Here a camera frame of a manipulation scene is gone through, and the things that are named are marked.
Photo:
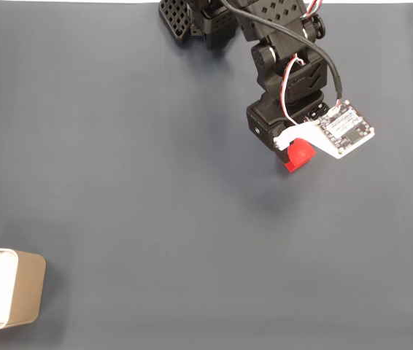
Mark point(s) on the red cube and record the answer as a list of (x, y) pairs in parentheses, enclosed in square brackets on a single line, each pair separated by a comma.
[(299, 155)]

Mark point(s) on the beige box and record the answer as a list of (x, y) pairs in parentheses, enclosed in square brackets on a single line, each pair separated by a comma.
[(27, 288)]

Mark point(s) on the white camera board with mount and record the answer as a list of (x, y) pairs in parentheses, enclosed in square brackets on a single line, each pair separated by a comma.
[(345, 131)]

